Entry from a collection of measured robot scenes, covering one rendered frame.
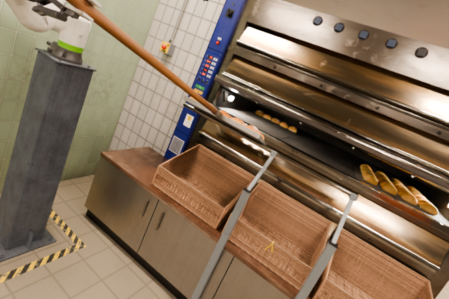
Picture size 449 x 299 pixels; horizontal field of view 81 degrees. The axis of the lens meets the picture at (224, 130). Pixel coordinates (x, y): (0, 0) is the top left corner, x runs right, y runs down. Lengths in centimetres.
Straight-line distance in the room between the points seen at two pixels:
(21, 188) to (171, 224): 88
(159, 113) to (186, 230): 114
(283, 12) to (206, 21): 64
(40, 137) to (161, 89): 113
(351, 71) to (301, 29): 45
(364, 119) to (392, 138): 20
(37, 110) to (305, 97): 164
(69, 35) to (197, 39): 106
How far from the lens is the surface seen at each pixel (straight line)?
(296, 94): 195
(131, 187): 198
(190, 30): 240
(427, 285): 211
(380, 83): 194
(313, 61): 197
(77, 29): 163
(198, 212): 175
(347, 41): 198
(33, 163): 180
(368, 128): 191
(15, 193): 196
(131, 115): 269
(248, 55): 210
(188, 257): 183
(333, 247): 143
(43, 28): 106
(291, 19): 208
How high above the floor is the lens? 149
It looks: 12 degrees down
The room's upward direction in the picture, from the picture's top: 24 degrees clockwise
